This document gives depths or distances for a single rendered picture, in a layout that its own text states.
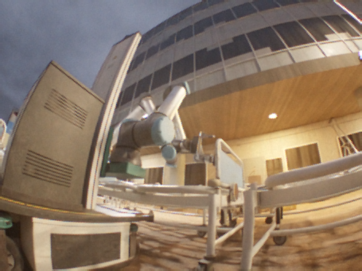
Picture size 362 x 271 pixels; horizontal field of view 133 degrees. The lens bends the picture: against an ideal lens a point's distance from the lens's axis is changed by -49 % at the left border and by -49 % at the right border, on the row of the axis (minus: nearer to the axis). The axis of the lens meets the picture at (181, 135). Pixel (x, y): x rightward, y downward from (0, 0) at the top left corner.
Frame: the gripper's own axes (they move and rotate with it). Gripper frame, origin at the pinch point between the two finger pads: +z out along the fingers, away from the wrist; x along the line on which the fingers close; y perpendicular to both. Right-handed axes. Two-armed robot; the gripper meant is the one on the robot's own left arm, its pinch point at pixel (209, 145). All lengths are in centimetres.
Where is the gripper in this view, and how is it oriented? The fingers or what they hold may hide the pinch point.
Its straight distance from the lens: 106.9
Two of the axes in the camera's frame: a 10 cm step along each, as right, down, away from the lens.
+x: -1.9, 9.3, -3.1
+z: 8.2, -0.3, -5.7
